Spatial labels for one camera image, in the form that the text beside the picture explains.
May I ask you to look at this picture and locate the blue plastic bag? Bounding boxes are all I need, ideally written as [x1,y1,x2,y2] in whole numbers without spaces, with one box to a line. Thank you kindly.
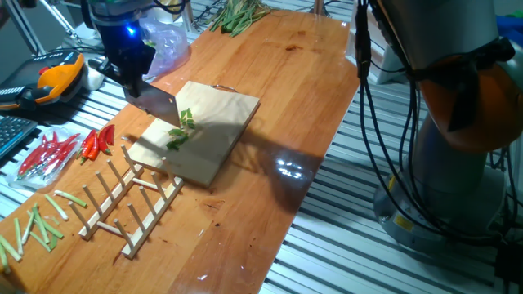
[496,14,523,38]

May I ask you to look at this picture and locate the translucent plastic bag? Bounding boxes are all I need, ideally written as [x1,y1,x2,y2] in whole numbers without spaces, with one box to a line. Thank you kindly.
[138,16,191,82]

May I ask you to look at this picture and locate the white crumpled cloth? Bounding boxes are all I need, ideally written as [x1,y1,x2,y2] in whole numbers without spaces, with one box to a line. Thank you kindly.
[81,60,106,91]

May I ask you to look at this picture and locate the large glossy wooden board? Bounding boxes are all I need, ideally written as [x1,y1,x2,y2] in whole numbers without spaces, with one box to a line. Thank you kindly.
[0,10,360,294]

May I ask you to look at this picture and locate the bundle of green stalks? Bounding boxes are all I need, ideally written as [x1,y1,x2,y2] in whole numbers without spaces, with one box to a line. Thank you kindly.
[208,0,274,38]

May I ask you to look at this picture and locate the yellow food package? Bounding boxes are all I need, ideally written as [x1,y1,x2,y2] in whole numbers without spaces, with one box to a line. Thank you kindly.
[157,0,183,16]

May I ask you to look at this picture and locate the plastic bag of red chilies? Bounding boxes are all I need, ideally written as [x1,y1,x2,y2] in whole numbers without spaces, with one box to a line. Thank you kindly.
[6,126,83,191]

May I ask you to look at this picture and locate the wooden peg dish rack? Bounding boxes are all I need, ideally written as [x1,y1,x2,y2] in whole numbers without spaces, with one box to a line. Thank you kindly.
[67,144,186,261]

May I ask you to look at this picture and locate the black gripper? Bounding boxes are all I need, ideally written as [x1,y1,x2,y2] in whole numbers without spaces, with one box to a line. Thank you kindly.
[98,22,157,99]

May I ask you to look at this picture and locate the light wooden cutting board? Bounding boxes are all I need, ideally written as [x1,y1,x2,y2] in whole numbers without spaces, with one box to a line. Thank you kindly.
[127,80,262,189]

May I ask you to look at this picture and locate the aluminium frame post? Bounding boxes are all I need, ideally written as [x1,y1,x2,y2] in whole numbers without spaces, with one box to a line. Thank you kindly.
[179,0,195,33]

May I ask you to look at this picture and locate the orange and black teach pendant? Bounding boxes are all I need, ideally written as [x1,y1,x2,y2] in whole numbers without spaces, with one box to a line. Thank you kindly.
[0,49,89,112]

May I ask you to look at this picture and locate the white box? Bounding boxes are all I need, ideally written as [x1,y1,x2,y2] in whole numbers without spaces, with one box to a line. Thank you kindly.
[345,11,405,86]

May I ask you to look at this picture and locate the black keyboard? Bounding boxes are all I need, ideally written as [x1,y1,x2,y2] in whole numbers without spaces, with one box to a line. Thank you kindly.
[0,115,39,160]

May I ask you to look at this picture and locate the green chili pepper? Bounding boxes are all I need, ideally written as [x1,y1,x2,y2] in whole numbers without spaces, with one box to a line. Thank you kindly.
[179,108,197,130]

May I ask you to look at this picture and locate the steel cleaver knife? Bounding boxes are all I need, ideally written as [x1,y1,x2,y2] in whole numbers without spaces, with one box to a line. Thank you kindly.
[87,56,181,128]

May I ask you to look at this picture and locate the orange red chili pepper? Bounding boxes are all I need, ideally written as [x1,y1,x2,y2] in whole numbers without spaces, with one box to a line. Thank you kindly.
[87,136,101,162]
[79,134,96,166]

